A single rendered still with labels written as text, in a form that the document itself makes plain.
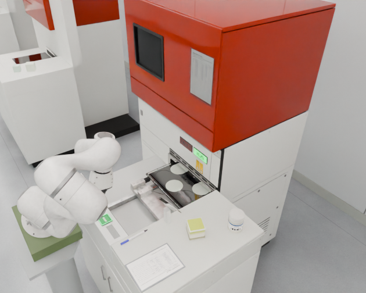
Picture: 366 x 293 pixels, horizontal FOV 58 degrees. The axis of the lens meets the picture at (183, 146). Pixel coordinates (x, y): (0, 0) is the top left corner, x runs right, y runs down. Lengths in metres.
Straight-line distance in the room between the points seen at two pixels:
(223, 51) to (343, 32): 1.58
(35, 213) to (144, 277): 0.50
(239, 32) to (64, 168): 0.85
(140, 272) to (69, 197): 0.61
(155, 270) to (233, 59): 0.93
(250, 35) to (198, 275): 1.01
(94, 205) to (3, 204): 2.50
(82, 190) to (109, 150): 0.14
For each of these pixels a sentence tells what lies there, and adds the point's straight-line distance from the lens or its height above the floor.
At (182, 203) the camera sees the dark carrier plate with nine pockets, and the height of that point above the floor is 0.90.
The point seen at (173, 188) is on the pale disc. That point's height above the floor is 0.90.
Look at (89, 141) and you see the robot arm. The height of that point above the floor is 1.47.
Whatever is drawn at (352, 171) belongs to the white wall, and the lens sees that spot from 3.11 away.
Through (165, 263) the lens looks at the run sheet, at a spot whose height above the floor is 0.97.
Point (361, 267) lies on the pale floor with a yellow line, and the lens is 2.98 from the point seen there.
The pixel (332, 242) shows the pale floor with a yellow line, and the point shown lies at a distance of 3.04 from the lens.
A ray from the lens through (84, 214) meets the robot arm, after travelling 0.97.
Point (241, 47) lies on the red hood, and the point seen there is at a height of 1.72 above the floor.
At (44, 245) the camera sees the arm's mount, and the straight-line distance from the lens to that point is 1.75.
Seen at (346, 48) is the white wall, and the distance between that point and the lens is 2.83.
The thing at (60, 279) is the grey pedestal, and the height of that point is 0.58.
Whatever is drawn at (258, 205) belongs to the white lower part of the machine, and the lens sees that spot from 2.26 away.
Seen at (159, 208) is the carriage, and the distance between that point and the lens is 1.80.
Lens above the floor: 2.18
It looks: 36 degrees down
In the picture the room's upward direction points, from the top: 1 degrees clockwise
